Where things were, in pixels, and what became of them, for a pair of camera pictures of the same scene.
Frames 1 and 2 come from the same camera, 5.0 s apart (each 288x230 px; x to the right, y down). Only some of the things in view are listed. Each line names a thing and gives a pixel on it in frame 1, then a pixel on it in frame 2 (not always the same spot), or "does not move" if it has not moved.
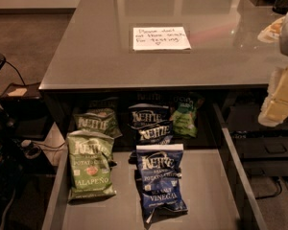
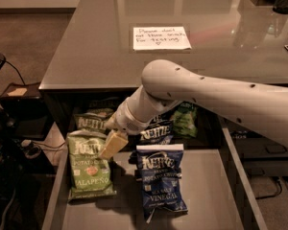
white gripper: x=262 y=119 -> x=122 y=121
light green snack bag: x=183 y=120 does not move
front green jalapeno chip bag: x=90 y=165 does not move
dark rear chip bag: x=109 y=103 does not move
